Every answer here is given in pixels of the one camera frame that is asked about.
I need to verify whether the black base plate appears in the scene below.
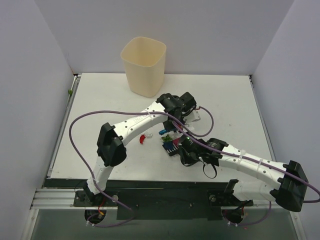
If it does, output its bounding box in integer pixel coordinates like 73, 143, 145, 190
72, 178, 253, 222

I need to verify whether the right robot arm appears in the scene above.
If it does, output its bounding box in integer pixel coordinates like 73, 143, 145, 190
178, 136, 308, 212

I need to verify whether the blue hand brush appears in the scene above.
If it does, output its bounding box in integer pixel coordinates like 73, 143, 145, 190
158, 125, 177, 136

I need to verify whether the black slotted dustpan scoop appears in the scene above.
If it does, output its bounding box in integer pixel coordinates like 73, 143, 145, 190
162, 140, 179, 157

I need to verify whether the white paper scrap by red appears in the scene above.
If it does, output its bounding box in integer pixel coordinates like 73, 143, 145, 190
144, 132, 153, 138

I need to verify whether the cream plastic waste bin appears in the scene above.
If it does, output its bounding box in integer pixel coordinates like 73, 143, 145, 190
120, 36, 167, 98

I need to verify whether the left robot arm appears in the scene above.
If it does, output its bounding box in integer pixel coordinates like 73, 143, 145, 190
84, 92, 197, 206

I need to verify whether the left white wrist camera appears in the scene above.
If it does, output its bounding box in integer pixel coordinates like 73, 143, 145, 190
183, 110, 201, 124

